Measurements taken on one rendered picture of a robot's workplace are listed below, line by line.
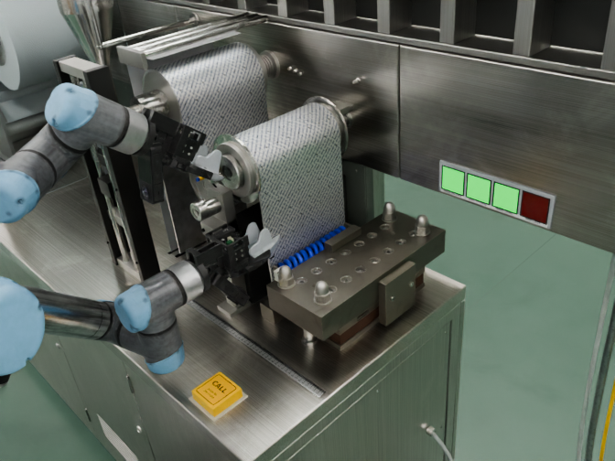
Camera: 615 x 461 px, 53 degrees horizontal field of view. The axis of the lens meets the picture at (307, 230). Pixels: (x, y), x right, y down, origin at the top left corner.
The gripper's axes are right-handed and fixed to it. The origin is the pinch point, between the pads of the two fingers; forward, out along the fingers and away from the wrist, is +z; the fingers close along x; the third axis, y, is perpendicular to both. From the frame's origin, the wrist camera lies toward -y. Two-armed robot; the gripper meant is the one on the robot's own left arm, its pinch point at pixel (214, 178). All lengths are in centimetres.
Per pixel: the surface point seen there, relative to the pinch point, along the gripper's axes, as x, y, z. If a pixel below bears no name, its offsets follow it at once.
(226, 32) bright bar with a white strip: 21.8, 31.1, 5.5
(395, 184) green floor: 117, 33, 234
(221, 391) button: -18.9, -36.7, 5.5
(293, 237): -8.1, -5.4, 19.9
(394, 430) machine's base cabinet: -33, -38, 50
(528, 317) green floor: -4, -6, 187
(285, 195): -8.1, 2.4, 12.3
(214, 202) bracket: 0.6, -4.6, 3.1
